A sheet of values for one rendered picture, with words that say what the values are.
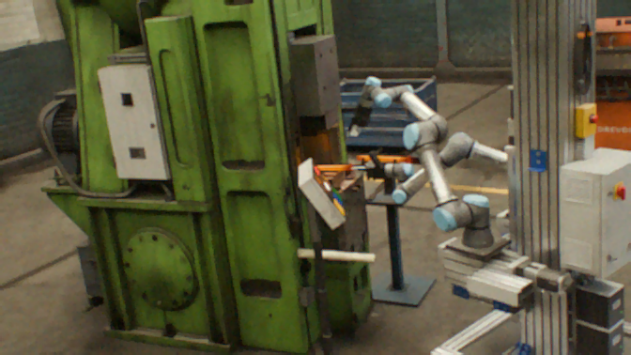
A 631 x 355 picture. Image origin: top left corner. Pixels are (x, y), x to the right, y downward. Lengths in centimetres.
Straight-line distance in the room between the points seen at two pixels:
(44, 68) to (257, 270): 627
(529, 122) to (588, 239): 57
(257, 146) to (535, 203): 149
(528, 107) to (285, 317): 185
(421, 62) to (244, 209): 840
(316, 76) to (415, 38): 834
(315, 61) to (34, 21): 646
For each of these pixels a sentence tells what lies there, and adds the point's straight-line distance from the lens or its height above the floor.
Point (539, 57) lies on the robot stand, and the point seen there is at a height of 169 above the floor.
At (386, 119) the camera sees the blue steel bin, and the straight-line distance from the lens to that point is 790.
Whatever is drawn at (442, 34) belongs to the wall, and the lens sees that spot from 1197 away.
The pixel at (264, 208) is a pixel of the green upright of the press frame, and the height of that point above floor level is 88.
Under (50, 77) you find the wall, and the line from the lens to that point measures 1006.
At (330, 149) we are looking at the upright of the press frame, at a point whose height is 105.
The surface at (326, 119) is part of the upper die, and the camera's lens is 404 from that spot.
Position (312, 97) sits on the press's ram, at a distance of 397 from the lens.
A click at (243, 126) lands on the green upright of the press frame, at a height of 136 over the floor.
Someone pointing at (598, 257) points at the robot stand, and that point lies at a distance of 335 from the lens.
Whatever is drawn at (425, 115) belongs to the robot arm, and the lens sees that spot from 363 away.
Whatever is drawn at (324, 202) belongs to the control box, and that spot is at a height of 107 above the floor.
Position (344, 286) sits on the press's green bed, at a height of 32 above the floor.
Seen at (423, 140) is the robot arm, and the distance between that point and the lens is 345.
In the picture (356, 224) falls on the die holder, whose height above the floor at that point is 64.
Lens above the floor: 223
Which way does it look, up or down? 17 degrees down
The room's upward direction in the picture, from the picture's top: 7 degrees counter-clockwise
